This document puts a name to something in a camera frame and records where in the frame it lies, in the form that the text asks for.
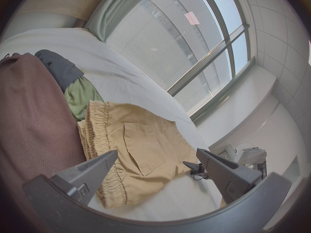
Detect green garment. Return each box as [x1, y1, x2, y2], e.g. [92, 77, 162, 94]
[64, 76, 104, 122]

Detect black garment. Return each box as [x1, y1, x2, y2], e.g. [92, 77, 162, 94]
[35, 49, 84, 93]

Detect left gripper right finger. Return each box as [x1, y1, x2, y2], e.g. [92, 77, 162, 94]
[196, 148, 264, 206]

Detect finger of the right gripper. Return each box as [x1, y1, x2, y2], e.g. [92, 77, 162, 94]
[183, 161, 200, 171]

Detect tan shorts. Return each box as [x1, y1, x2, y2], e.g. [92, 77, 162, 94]
[77, 100, 202, 209]

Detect grey-green curtain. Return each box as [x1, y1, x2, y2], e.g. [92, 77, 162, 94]
[86, 0, 156, 43]

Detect brown garment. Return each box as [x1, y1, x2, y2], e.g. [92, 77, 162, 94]
[0, 53, 90, 227]

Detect window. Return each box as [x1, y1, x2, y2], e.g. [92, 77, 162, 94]
[86, 0, 258, 126]

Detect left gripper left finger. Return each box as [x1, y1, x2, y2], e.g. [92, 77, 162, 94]
[51, 150, 119, 207]

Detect bed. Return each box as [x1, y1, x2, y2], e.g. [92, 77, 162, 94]
[0, 0, 229, 225]

